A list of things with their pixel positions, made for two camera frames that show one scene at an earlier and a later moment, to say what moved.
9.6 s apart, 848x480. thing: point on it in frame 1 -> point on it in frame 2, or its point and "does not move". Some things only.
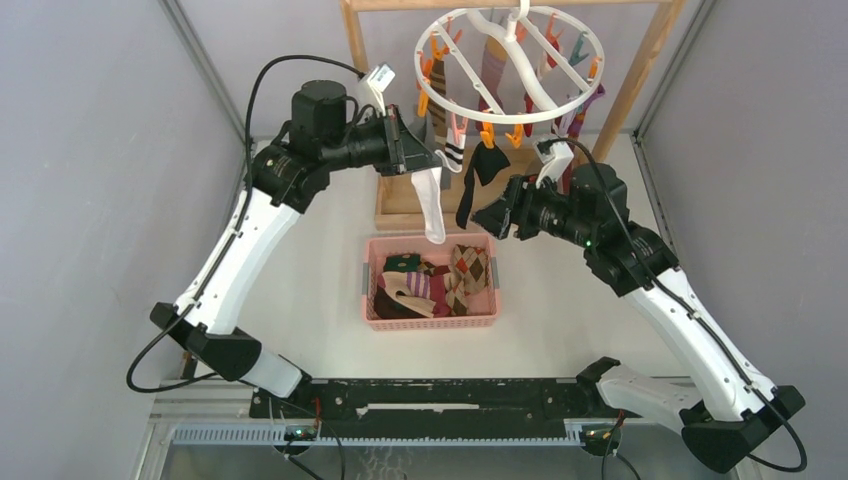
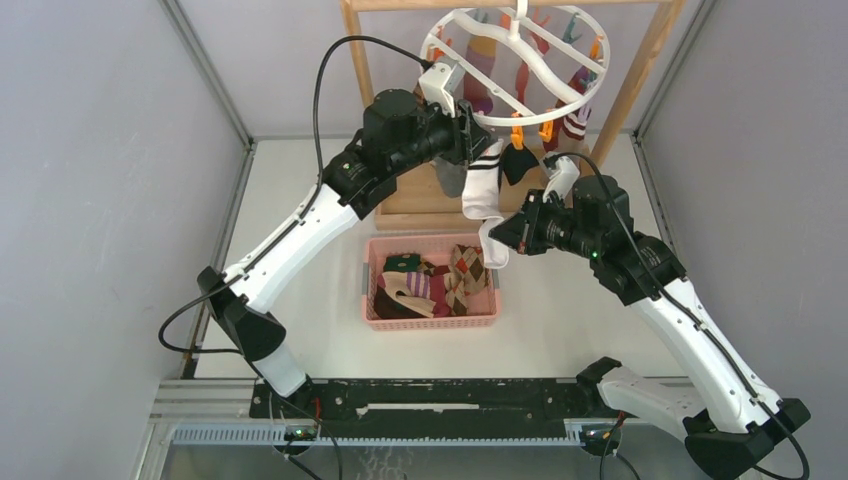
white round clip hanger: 504,65 does not move
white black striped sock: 427,183 -> 481,199
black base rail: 436,401 does not move
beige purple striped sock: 413,290 does not move
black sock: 482,163 -> 517,162
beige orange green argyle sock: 471,270 does not move
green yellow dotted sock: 402,263 does not move
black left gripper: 405,150 -> 463,147
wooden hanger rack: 399,203 does not move
